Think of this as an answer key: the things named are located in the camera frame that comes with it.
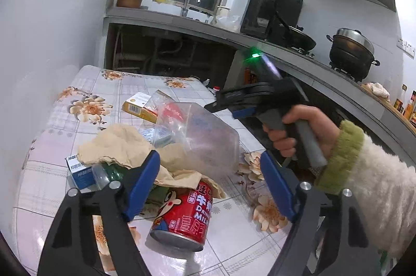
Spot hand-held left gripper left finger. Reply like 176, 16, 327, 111
37, 150, 161, 276

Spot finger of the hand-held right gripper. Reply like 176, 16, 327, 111
204, 100, 262, 120
213, 82, 274, 102

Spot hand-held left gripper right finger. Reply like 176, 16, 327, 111
260, 151, 381, 276

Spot clear green plastic bottle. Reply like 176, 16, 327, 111
92, 162, 171, 215

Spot clear plastic jar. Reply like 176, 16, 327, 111
156, 102, 241, 177

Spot brown paper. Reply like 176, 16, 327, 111
77, 124, 226, 200

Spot red milk can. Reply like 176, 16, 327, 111
149, 180, 213, 252

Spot blue and white carton box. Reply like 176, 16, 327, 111
66, 154, 98, 191

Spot person's right forearm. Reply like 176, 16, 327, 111
314, 120, 416, 260

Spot person's right hand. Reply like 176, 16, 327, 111
263, 105, 342, 163

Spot orange snack packets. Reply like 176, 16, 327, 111
244, 68, 258, 85

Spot small blue white packet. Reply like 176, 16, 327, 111
140, 126, 176, 148

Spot gas stove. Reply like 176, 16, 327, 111
286, 45, 368, 81

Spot black wok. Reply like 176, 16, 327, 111
279, 14, 317, 52

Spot clear bag with red label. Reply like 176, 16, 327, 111
143, 90, 189, 130

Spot clear plastic bag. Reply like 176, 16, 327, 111
211, 6, 243, 33

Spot yellow cardboard box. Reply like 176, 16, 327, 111
122, 92, 160, 124

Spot steamer pot with lid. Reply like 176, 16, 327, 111
327, 28, 381, 81

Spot black oven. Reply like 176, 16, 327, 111
240, 0, 303, 42

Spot white cloth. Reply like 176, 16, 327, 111
362, 82, 391, 101

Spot floral tablecloth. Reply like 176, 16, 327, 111
13, 65, 293, 276

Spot condiment bottles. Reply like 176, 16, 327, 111
393, 84, 416, 127

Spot white wall socket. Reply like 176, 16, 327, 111
397, 38, 416, 59

